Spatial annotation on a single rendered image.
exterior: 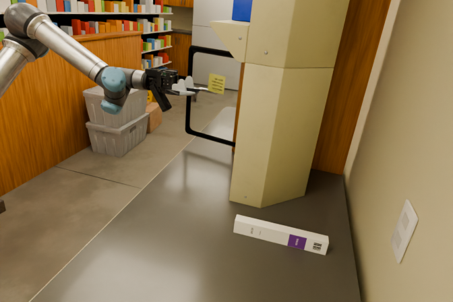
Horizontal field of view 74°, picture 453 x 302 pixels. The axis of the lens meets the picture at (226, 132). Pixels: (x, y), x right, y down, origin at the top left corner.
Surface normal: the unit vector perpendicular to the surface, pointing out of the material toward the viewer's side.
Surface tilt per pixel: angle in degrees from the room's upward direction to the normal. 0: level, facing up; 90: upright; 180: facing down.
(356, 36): 90
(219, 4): 90
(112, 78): 48
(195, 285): 0
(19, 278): 0
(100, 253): 0
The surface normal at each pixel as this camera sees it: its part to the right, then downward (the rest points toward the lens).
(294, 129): 0.48, 0.38
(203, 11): -0.27, 0.35
